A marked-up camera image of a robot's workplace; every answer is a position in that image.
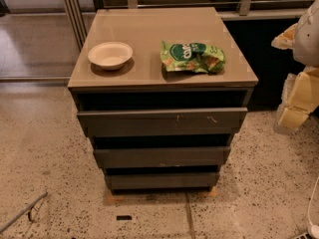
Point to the grey middle drawer front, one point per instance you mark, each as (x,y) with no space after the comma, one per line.
(161,157)

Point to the grey drawer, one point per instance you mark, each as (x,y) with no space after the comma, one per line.
(157,181)
(161,157)
(162,122)

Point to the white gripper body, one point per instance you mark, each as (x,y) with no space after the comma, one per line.
(307,39)

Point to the green snack bag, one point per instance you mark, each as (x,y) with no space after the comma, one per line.
(192,57)

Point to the grey bottom drawer front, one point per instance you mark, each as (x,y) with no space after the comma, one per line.
(157,181)

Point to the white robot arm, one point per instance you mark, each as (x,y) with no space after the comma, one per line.
(305,51)

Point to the grey top drawer front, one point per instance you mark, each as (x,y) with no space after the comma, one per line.
(162,122)

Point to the grey drawer cabinet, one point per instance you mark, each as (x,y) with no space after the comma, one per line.
(143,84)

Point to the white paper bowl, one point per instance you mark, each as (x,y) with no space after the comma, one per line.
(110,56)

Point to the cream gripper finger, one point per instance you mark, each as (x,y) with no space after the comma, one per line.
(284,41)
(291,119)

